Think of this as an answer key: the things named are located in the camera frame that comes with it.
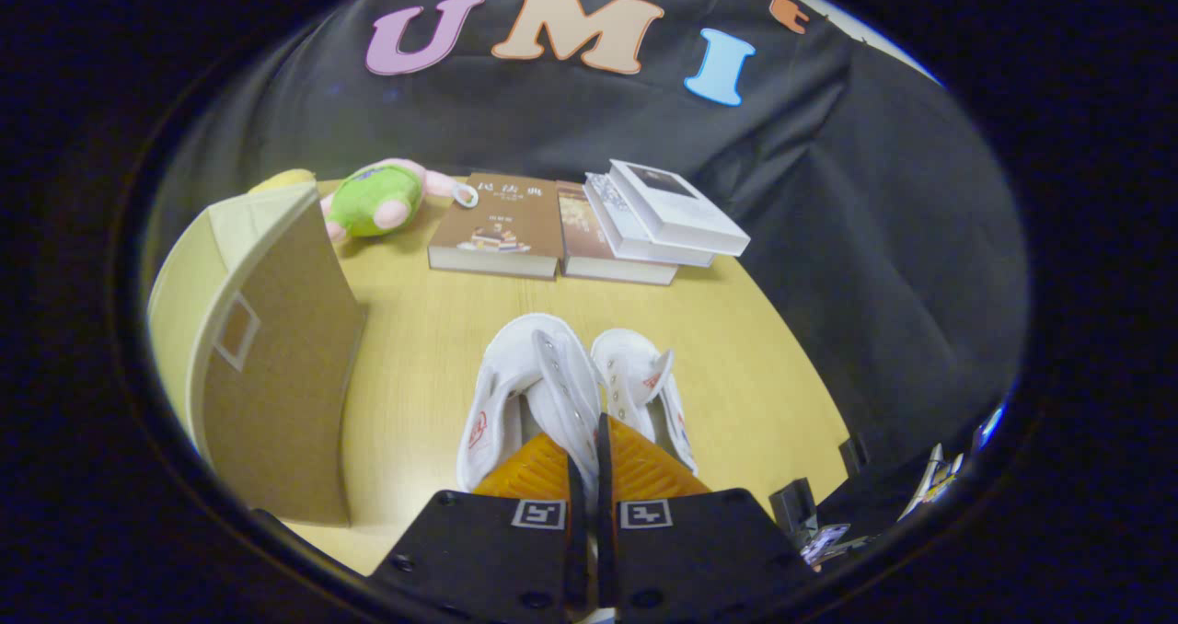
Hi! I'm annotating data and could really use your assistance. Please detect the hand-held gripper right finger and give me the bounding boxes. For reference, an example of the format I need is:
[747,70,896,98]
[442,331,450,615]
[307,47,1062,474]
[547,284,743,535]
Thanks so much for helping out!
[594,412,820,624]

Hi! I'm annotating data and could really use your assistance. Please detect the yellow plush toy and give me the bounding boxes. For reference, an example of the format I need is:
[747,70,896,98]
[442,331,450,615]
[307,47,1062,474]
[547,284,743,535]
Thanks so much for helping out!
[247,168,317,194]

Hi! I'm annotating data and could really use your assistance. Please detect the pile of printed papers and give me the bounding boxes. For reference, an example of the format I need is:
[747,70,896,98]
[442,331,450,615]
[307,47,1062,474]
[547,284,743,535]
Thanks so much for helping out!
[897,442,967,522]

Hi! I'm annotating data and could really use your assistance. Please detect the white patterned book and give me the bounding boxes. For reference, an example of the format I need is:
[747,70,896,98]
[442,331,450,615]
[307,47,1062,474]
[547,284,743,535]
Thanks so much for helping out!
[583,173,717,268]

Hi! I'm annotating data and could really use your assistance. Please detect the white book with dark picture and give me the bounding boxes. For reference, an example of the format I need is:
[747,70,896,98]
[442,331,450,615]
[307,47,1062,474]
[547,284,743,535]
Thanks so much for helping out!
[607,158,751,258]

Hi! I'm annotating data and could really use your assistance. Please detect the green and pink plush toy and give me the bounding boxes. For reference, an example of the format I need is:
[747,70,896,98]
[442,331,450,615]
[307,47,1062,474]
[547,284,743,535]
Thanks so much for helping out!
[318,157,479,243]

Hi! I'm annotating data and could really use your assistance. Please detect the beige fabric storage box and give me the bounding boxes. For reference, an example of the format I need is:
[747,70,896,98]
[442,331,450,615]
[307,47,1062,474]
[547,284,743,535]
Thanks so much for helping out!
[147,180,369,528]

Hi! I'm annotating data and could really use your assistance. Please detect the white canvas shoe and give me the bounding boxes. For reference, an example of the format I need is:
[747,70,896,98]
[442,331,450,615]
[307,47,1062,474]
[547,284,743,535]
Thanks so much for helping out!
[456,312,604,496]
[589,329,699,476]

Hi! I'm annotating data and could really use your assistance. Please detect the small printed card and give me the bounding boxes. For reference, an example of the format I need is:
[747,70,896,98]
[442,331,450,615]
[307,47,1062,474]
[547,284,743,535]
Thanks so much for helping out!
[799,523,852,568]

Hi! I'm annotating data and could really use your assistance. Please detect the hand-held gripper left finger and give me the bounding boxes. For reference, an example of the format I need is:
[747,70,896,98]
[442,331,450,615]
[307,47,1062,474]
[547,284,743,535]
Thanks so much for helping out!
[368,412,590,624]

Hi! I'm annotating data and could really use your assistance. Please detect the brown cover book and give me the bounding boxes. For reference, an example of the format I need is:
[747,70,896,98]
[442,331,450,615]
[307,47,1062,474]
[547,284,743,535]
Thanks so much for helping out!
[427,172,565,281]

